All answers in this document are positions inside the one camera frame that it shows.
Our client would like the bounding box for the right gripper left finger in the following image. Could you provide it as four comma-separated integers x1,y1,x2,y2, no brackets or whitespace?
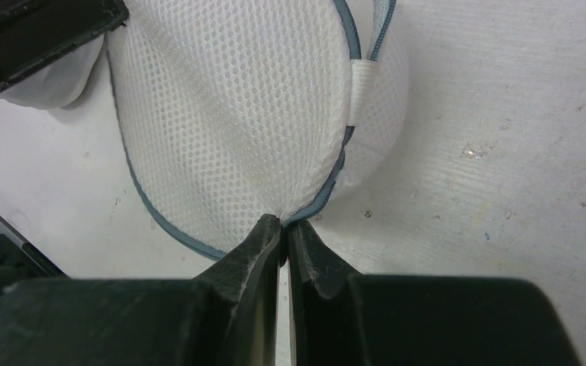
0,214,282,365

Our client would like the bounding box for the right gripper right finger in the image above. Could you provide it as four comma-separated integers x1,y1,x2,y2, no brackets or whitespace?
286,221,581,365

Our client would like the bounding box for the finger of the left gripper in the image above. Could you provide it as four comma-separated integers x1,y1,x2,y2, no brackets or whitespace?
0,0,129,94

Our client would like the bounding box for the blue-trimmed mesh laundry bag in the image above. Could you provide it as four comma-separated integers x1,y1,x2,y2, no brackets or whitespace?
0,0,411,262

